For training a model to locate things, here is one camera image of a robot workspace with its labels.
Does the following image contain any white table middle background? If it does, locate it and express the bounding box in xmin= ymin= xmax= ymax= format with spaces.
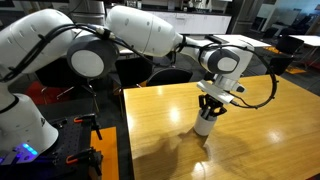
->
xmin=215 ymin=34 xmax=269 ymax=48

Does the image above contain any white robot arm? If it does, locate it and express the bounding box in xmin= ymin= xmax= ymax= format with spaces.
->
xmin=0 ymin=6 xmax=254 ymax=163

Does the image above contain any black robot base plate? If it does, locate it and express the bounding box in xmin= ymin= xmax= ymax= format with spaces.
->
xmin=0 ymin=117 xmax=102 ymax=180

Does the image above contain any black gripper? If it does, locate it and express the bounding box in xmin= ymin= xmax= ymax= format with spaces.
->
xmin=198 ymin=94 xmax=227 ymax=120

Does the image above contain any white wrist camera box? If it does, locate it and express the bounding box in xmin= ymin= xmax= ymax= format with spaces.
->
xmin=197 ymin=80 xmax=234 ymax=104

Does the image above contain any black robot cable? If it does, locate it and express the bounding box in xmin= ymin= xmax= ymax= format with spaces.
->
xmin=0 ymin=23 xmax=279 ymax=110

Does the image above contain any white table background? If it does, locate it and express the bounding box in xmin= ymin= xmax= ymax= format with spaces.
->
xmin=215 ymin=34 xmax=269 ymax=48
xmin=293 ymin=35 xmax=320 ymax=47

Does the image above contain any orange handled clamp lower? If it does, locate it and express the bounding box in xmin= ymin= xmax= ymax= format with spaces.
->
xmin=65 ymin=147 xmax=103 ymax=176

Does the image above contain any white table right background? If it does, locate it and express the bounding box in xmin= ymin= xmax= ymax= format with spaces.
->
xmin=293 ymin=35 xmax=320 ymax=47

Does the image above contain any black round chair back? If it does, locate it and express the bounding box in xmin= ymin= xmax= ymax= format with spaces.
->
xmin=146 ymin=68 xmax=193 ymax=86

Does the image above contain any black chair near left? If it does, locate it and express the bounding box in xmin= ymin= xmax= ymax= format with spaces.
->
xmin=35 ymin=58 xmax=99 ymax=112

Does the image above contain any black chair centre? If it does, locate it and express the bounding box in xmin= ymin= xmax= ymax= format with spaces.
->
xmin=109 ymin=57 xmax=153 ymax=94

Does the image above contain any white ceramic mug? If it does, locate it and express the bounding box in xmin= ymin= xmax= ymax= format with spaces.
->
xmin=193 ymin=110 xmax=217 ymax=136

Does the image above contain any white cabinet counter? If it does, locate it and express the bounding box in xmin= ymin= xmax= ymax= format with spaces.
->
xmin=151 ymin=11 xmax=231 ymax=35

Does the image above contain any black chair right background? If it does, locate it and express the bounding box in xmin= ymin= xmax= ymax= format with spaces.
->
xmin=269 ymin=36 xmax=304 ymax=76

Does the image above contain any orange handled clamp upper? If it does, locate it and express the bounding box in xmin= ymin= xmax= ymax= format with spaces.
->
xmin=73 ymin=113 xmax=102 ymax=140

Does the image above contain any orange handled clamp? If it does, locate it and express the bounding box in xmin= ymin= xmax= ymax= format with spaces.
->
xmin=65 ymin=147 xmax=103 ymax=176
xmin=73 ymin=113 xmax=102 ymax=140

